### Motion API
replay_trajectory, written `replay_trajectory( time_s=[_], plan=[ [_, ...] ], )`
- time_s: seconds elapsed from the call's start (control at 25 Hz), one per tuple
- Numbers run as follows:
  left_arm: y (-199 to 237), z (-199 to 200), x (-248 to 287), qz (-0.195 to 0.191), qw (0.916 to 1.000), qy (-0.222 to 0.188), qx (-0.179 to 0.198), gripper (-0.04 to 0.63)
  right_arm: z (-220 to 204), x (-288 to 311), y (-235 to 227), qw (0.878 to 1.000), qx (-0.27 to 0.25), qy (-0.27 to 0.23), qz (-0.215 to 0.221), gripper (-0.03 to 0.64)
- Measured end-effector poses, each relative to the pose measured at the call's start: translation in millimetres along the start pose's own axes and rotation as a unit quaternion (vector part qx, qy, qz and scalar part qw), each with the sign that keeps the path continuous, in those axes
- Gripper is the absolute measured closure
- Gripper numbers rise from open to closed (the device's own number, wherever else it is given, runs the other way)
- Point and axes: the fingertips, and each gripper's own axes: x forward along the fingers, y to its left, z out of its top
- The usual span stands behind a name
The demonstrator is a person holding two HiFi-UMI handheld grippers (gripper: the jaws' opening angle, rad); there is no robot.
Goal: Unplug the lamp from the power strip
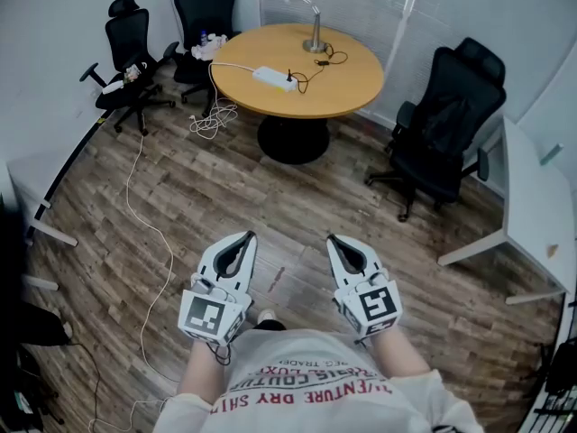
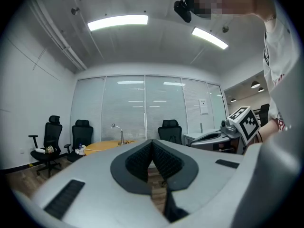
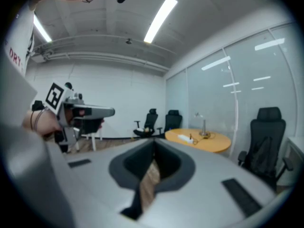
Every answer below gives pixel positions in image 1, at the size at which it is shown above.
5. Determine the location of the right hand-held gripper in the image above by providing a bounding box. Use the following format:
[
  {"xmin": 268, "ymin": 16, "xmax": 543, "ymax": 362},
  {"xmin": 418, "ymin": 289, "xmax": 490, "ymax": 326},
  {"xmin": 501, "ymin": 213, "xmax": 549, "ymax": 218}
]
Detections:
[{"xmin": 325, "ymin": 234, "xmax": 404, "ymax": 339}]

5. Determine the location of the black lamp cable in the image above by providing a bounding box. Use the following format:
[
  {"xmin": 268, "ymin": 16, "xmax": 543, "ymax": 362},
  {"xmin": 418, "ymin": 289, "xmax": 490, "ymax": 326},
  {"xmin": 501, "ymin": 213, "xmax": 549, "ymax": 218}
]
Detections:
[{"xmin": 285, "ymin": 42, "xmax": 350, "ymax": 96}]

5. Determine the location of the black office chair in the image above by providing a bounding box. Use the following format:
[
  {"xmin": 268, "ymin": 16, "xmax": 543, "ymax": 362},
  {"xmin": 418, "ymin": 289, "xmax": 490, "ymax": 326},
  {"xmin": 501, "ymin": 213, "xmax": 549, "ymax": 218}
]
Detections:
[
  {"xmin": 363, "ymin": 37, "xmax": 508, "ymax": 223},
  {"xmin": 79, "ymin": 0, "xmax": 177, "ymax": 137},
  {"xmin": 162, "ymin": 0, "xmax": 243, "ymax": 119}
]

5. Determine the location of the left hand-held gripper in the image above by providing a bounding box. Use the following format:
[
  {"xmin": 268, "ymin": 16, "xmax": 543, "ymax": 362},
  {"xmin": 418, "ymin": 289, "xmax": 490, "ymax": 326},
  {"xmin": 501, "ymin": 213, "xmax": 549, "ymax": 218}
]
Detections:
[{"xmin": 178, "ymin": 230, "xmax": 259, "ymax": 347}]

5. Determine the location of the teal translucent object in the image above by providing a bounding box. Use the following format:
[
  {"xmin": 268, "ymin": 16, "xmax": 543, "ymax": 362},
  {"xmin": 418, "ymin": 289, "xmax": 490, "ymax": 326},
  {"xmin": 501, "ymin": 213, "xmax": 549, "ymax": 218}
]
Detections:
[{"xmin": 539, "ymin": 143, "xmax": 565, "ymax": 167}]

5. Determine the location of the white desk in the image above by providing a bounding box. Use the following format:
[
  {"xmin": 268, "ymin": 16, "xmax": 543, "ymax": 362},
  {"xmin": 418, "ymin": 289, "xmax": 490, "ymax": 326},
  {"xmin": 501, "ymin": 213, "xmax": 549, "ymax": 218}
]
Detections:
[
  {"xmin": 436, "ymin": 115, "xmax": 577, "ymax": 306},
  {"xmin": 6, "ymin": 149, "xmax": 80, "ymax": 292}
]

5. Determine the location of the silver desk lamp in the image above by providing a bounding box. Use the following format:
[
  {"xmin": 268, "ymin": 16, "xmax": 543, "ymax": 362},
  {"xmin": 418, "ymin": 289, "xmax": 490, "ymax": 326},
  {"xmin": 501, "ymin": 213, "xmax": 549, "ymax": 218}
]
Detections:
[{"xmin": 283, "ymin": 0, "xmax": 328, "ymax": 55}]

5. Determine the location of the person's black trouser leg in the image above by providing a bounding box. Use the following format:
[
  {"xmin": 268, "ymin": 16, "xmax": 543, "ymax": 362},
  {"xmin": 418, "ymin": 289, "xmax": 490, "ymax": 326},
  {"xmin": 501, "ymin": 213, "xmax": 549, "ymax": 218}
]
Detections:
[{"xmin": 251, "ymin": 318, "xmax": 288, "ymax": 333}]

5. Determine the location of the long white floor cable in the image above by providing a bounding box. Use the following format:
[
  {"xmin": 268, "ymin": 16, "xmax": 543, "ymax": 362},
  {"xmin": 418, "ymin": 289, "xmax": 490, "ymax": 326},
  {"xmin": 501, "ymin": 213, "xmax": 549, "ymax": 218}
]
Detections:
[{"xmin": 88, "ymin": 133, "xmax": 181, "ymax": 430}]

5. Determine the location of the white power strip cable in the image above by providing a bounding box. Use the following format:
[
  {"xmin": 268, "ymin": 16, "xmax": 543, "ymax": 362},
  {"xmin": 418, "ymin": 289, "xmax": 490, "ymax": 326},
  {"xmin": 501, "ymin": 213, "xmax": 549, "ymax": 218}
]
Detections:
[{"xmin": 188, "ymin": 62, "xmax": 259, "ymax": 142}]

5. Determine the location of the person's left forearm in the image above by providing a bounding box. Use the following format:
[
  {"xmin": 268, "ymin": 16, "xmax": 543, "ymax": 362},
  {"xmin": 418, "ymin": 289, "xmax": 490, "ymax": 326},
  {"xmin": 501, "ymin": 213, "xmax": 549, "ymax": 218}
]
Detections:
[{"xmin": 178, "ymin": 338, "xmax": 234, "ymax": 408}]

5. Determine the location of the black metal equipment rack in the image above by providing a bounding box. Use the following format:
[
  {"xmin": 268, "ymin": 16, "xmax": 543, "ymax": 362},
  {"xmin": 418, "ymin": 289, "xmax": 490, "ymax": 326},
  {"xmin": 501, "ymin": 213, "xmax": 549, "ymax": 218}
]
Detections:
[{"xmin": 531, "ymin": 302, "xmax": 577, "ymax": 433}]

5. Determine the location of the person's right forearm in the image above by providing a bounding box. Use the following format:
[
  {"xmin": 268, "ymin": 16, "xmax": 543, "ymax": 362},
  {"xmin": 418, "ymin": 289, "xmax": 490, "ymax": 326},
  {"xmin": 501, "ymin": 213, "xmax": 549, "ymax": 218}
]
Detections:
[{"xmin": 367, "ymin": 331, "xmax": 433, "ymax": 381}]

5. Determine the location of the round wooden table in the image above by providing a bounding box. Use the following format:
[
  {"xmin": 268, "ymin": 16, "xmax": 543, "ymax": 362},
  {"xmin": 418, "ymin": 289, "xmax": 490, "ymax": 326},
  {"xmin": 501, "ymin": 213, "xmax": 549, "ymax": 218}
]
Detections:
[{"xmin": 210, "ymin": 23, "xmax": 385, "ymax": 166}]

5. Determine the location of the crumpled pink cloth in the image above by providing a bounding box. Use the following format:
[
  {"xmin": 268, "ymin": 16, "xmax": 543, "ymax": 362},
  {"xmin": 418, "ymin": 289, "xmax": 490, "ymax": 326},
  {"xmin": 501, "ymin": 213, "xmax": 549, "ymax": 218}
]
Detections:
[{"xmin": 191, "ymin": 33, "xmax": 229, "ymax": 60}]

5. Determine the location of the person's white printed shirt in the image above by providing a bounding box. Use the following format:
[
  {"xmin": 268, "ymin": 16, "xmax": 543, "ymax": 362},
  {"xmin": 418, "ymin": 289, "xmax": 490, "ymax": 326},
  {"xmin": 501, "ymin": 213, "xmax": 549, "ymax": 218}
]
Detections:
[{"xmin": 152, "ymin": 327, "xmax": 486, "ymax": 433}]

